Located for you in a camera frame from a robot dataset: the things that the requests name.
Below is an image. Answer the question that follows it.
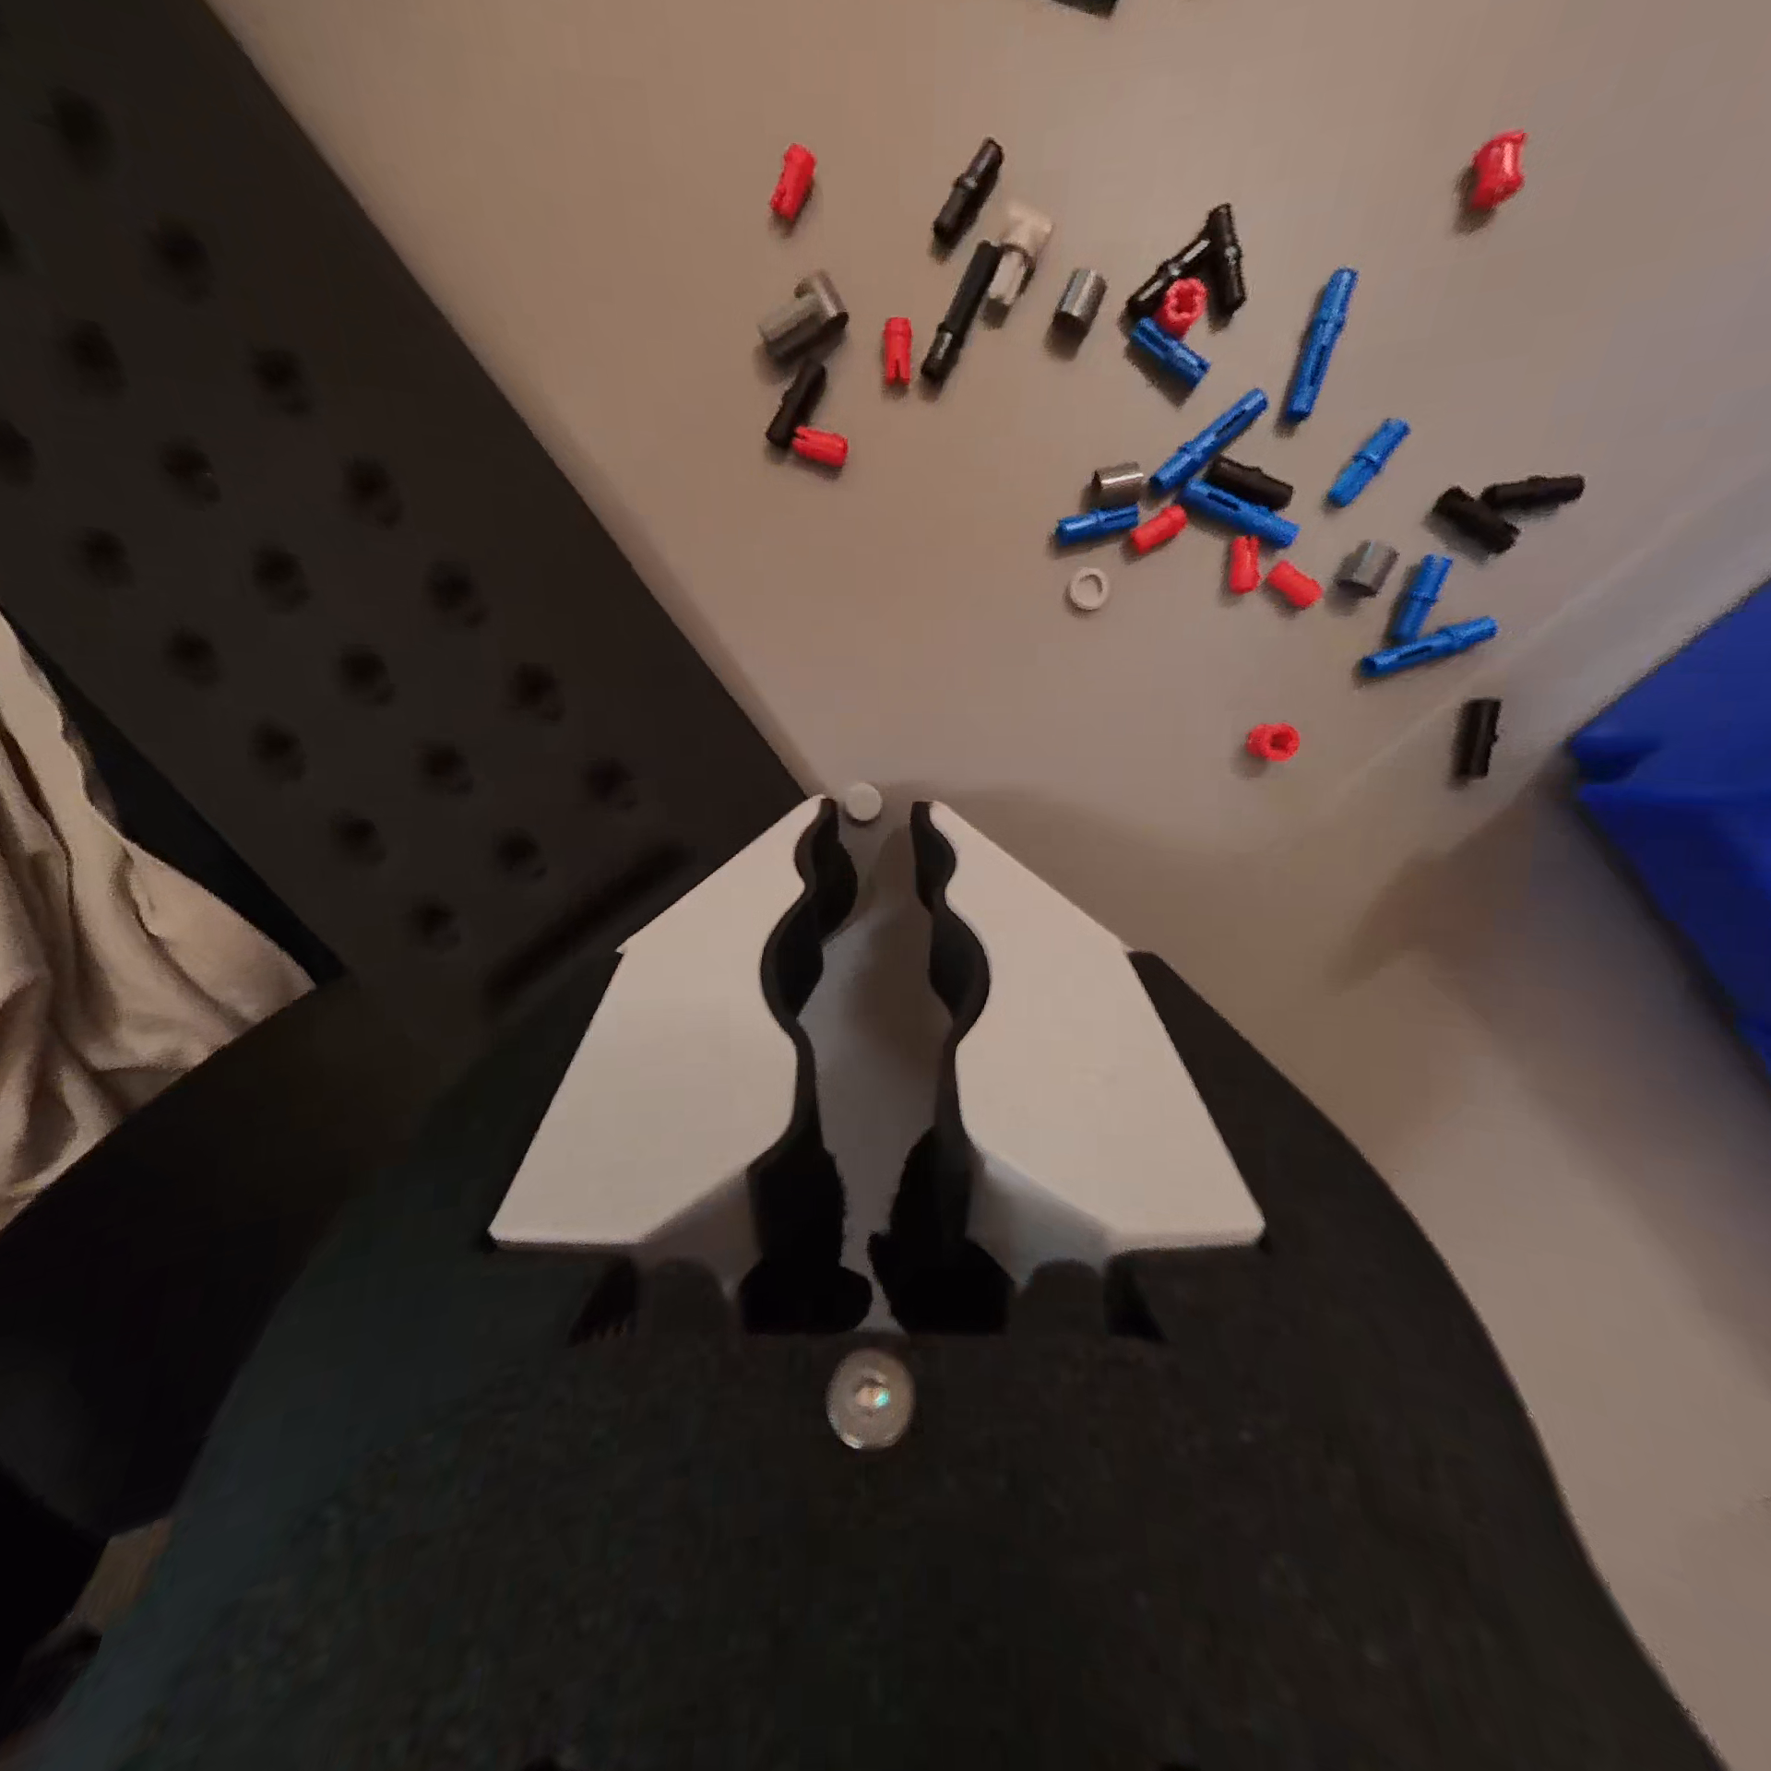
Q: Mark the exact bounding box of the pile of mixed lego pins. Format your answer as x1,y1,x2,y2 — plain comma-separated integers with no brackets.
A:
758,131,1588,785

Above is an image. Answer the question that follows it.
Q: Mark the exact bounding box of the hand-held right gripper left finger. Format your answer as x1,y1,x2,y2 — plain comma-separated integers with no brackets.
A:
488,794,858,1284

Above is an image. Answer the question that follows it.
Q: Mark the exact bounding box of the stack of blue plastic bins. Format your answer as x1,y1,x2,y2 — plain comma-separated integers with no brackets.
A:
1567,582,1771,1086

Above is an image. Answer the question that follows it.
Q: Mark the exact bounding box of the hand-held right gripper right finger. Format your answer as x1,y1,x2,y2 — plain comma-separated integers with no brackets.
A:
907,798,1269,1296

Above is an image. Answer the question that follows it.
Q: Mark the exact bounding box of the black perforated board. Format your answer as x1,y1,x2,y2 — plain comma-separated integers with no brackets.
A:
0,0,819,1567

